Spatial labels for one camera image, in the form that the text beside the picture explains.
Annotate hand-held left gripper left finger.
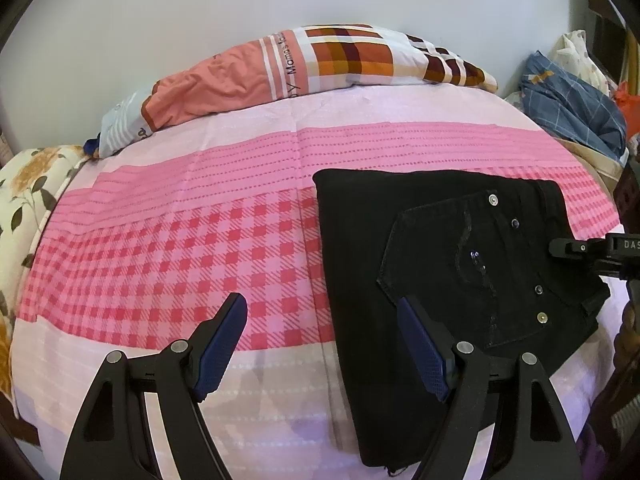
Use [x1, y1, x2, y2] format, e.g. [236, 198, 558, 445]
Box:
[60, 292, 248, 480]

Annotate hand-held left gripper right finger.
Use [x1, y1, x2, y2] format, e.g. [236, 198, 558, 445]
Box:
[397, 295, 583, 480]

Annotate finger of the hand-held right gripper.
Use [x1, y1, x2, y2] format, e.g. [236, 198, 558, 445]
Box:
[548, 236, 608, 262]

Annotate black pants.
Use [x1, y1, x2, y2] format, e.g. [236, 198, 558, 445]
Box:
[312, 169, 612, 476]

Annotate beige cloth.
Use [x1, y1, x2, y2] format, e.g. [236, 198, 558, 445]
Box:
[555, 137, 626, 196]

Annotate orange bag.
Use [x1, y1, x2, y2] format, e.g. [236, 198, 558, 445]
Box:
[614, 82, 640, 136]

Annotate blue plaid cloth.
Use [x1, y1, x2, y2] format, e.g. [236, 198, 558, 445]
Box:
[517, 50, 628, 161]

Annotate pink checked bed sheet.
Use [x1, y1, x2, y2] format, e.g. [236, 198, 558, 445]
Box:
[10, 82, 626, 480]

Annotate white patterned cloth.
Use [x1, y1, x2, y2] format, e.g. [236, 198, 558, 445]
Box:
[550, 29, 613, 91]

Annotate cream floral cloth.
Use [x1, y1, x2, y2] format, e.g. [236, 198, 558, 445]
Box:
[0, 145, 93, 401]

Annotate plaid print pillow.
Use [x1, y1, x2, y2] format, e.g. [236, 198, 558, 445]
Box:
[97, 23, 499, 158]

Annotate wooden frame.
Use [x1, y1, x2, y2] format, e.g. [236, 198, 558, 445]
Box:
[585, 0, 640, 86]

